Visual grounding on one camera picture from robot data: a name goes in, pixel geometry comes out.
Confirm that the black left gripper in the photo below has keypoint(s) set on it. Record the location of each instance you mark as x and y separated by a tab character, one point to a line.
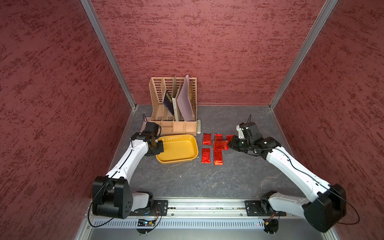
160	150

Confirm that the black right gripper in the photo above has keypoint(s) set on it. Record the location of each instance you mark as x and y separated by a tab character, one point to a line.
232	144

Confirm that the yellow plastic storage box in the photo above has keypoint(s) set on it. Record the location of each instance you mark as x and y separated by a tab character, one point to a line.
178	149

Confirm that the red tea bag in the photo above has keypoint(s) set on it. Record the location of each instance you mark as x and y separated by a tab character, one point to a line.
218	158
207	139
220	146
206	156
229	138
218	137

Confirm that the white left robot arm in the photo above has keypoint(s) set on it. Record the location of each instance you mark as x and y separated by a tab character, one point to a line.
112	194

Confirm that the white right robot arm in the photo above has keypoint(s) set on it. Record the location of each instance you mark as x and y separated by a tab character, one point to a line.
323	205

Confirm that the pink pencil case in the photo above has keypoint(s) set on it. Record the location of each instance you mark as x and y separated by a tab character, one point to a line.
143	126

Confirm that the grey green pencil case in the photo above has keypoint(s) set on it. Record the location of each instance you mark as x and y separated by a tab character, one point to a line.
199	126

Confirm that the dark blue book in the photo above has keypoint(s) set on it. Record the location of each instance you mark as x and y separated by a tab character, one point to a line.
168	103

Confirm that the beige plastic desk organizer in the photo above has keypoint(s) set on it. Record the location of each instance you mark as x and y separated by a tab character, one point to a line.
172	125

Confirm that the purple folder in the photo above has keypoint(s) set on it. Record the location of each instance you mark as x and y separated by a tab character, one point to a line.
184	103

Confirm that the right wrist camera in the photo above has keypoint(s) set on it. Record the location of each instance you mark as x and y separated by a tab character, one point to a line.
249	130

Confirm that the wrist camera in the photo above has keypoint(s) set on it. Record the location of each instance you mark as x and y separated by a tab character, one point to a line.
249	130
153	128

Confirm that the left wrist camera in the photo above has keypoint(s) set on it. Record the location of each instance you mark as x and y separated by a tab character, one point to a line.
153	128

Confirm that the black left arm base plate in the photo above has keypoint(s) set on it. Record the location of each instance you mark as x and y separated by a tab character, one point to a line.
158	208

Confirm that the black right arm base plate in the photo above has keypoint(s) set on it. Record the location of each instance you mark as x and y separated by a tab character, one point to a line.
255	208

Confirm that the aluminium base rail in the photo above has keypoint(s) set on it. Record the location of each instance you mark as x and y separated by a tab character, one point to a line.
202	219

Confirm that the aluminium corner post right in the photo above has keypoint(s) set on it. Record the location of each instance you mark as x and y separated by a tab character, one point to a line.
317	26

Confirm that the aluminium corner post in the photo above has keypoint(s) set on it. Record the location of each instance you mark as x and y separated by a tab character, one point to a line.
317	26
95	22

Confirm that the aluminium corner post left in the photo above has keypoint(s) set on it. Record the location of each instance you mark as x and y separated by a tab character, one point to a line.
95	22

